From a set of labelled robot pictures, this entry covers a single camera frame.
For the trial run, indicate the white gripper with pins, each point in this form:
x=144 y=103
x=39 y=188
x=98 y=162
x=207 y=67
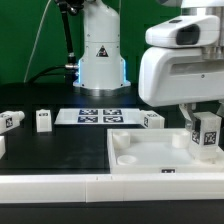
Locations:
x=180 y=76

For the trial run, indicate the white square tabletop part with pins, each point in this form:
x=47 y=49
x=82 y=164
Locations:
x=151 y=151

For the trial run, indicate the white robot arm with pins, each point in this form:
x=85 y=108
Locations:
x=102 y=70

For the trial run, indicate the white sheet with tags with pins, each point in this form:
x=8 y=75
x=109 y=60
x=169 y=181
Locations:
x=94 y=116

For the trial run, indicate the white front fence bar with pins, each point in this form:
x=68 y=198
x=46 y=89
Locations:
x=110 y=188

